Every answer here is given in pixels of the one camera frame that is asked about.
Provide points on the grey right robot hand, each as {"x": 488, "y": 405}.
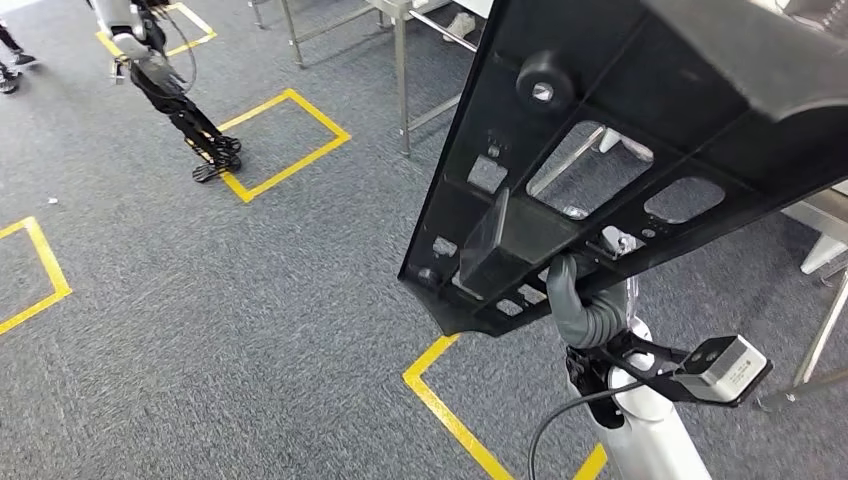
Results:
{"x": 563, "y": 305}

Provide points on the black plastic panel part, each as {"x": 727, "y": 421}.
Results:
{"x": 629, "y": 99}

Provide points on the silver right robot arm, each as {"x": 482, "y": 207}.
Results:
{"x": 656, "y": 437}

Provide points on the white angled foot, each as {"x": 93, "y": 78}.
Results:
{"x": 821, "y": 255}
{"x": 629, "y": 147}

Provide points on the steel side table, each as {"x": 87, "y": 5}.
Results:
{"x": 404, "y": 79}

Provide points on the person's shoe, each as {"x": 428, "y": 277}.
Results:
{"x": 460, "y": 26}

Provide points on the black and silver humanoid robot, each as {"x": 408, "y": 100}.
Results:
{"x": 166, "y": 99}

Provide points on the person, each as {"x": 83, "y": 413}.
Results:
{"x": 25, "y": 60}

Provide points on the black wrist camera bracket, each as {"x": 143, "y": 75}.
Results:
{"x": 613, "y": 344}

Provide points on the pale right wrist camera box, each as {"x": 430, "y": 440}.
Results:
{"x": 725, "y": 371}

